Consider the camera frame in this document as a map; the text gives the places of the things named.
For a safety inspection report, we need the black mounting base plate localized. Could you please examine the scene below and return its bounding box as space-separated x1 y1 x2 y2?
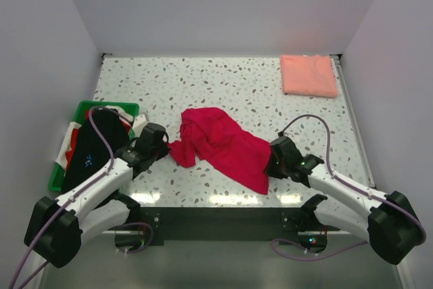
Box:
114 206 328 252

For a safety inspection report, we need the folded salmon pink t-shirt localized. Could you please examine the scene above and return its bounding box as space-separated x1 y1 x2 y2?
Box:
279 55 338 98

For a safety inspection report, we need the red and white t-shirt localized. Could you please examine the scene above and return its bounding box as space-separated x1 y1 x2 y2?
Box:
55 106 133 171

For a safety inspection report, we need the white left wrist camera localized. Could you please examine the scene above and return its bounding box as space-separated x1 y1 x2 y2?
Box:
131 114 148 137

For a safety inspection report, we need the green plastic bin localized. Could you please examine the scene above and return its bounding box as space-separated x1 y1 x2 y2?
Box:
48 101 139 193

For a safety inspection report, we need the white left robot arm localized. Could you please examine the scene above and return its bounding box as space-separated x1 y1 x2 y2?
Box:
24 123 169 268

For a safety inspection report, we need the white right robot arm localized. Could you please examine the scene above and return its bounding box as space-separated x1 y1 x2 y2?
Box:
266 135 425 265

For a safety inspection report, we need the black t-shirt with logo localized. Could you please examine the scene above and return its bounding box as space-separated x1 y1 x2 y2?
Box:
61 110 129 193

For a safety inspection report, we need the crimson red t-shirt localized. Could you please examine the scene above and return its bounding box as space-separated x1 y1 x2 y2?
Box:
169 108 271 195

